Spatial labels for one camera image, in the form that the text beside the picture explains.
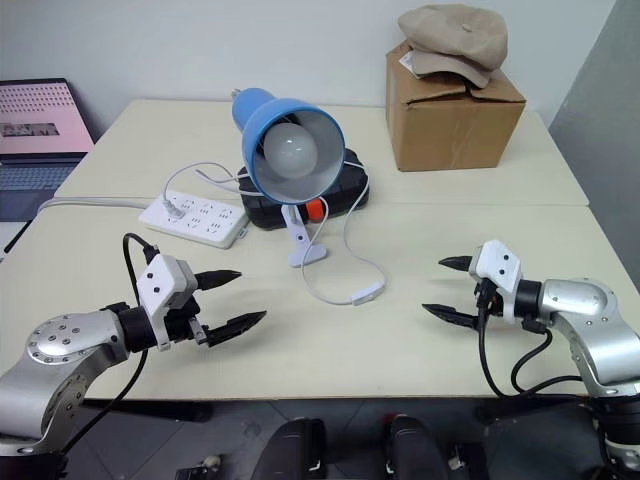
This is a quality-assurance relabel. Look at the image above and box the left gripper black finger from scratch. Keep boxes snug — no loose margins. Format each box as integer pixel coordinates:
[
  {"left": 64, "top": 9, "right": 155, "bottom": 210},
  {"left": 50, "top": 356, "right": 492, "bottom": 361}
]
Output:
[
  {"left": 193, "top": 269, "right": 244, "bottom": 292},
  {"left": 201, "top": 310, "right": 269, "bottom": 349}
]

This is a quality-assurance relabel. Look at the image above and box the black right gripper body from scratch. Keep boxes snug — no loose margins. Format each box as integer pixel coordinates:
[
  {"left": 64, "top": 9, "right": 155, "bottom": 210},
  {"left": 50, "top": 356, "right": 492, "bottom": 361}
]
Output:
[{"left": 469, "top": 273, "right": 505, "bottom": 324}]

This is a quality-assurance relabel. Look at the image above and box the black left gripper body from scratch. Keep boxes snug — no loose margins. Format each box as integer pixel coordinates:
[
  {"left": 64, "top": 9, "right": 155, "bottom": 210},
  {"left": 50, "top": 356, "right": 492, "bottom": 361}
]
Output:
[{"left": 160, "top": 287, "right": 210, "bottom": 347}]

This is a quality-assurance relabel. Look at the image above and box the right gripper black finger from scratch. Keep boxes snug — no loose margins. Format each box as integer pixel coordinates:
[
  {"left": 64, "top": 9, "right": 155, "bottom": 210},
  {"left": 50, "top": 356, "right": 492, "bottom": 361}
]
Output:
[
  {"left": 438, "top": 255, "right": 474, "bottom": 274},
  {"left": 421, "top": 302, "right": 482, "bottom": 332}
]

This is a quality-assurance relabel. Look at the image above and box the blue clamp desk lamp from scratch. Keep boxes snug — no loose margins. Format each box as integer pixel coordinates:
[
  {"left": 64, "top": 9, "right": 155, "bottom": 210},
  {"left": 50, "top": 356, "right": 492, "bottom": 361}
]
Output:
[{"left": 230, "top": 88, "right": 347, "bottom": 269}]

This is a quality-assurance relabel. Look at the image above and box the white power strip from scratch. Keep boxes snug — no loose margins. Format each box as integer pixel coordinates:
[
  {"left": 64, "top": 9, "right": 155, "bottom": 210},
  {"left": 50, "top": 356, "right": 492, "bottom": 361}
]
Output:
[{"left": 138, "top": 189, "right": 250, "bottom": 251}]

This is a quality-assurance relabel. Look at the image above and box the black case with orange latch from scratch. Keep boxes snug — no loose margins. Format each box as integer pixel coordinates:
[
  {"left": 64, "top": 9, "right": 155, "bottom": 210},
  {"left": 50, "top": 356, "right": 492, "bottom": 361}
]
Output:
[{"left": 237, "top": 148, "right": 373, "bottom": 232}]

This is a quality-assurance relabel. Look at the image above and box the brown cardboard box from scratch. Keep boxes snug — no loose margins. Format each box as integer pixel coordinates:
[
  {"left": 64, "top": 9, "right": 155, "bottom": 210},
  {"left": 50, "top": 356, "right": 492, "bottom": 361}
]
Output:
[{"left": 385, "top": 42, "right": 528, "bottom": 173}]

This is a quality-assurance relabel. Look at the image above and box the dark rounded shape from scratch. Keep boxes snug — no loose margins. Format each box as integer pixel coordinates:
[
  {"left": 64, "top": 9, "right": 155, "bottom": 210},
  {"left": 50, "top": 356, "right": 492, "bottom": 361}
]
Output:
[
  {"left": 383, "top": 413, "right": 450, "bottom": 480},
  {"left": 258, "top": 418, "right": 328, "bottom": 480}
]

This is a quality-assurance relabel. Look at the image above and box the white round light bulb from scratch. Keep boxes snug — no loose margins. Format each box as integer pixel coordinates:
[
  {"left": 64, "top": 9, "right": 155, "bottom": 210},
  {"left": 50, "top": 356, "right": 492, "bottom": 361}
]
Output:
[{"left": 263, "top": 121, "right": 318, "bottom": 179}]

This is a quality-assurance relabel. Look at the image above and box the beige flat cap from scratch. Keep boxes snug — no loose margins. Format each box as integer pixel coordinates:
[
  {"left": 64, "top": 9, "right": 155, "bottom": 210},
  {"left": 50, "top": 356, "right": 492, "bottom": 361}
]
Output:
[{"left": 397, "top": 4, "right": 510, "bottom": 90}]

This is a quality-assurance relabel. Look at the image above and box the open laptop with pink screen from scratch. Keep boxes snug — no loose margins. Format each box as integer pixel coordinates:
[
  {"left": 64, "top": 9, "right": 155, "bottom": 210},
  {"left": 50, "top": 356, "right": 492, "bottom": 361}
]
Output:
[{"left": 0, "top": 77, "right": 97, "bottom": 222}]

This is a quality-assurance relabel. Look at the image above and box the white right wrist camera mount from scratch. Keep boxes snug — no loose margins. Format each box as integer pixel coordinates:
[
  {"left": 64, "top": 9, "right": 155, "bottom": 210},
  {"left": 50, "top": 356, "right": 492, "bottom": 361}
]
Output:
[{"left": 467, "top": 239, "right": 524, "bottom": 324}]

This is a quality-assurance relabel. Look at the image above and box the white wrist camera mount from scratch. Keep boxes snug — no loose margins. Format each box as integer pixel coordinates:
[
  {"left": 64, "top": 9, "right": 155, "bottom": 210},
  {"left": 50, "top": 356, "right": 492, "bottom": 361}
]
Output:
[
  {"left": 135, "top": 253, "right": 195, "bottom": 351},
  {"left": 467, "top": 239, "right": 524, "bottom": 324}
]

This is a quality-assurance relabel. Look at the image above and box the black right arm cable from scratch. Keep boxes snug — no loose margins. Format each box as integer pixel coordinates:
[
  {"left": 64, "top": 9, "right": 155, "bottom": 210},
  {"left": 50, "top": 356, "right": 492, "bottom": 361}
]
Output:
[{"left": 474, "top": 292, "right": 589, "bottom": 400}]

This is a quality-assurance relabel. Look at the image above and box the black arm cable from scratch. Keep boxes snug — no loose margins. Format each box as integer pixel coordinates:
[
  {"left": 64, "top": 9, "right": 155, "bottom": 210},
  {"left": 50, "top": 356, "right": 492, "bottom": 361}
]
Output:
[
  {"left": 59, "top": 232, "right": 162, "bottom": 454},
  {"left": 474, "top": 292, "right": 589, "bottom": 400}
]

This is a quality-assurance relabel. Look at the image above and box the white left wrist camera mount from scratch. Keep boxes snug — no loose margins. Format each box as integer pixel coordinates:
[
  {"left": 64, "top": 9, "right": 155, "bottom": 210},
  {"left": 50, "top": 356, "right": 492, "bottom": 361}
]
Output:
[{"left": 135, "top": 253, "right": 195, "bottom": 351}]

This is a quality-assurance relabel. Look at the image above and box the thin white lamp cord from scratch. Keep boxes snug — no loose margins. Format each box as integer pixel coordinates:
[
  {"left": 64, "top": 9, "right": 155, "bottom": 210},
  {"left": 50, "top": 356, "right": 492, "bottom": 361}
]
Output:
[{"left": 163, "top": 158, "right": 389, "bottom": 307}]

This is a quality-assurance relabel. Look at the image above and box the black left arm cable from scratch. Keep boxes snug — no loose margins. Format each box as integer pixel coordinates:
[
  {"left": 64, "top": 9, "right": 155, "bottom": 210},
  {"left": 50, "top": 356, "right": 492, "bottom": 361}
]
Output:
[{"left": 59, "top": 232, "right": 162, "bottom": 454}]

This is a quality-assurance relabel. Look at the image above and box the white inline cord switch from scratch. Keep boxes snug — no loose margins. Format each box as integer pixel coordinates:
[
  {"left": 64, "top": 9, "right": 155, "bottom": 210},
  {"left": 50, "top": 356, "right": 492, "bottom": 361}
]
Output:
[{"left": 351, "top": 281, "right": 388, "bottom": 308}]

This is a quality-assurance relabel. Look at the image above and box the thick white power strip cable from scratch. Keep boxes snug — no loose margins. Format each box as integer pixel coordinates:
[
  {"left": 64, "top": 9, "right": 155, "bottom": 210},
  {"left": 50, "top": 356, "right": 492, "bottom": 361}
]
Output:
[{"left": 34, "top": 196, "right": 157, "bottom": 216}]

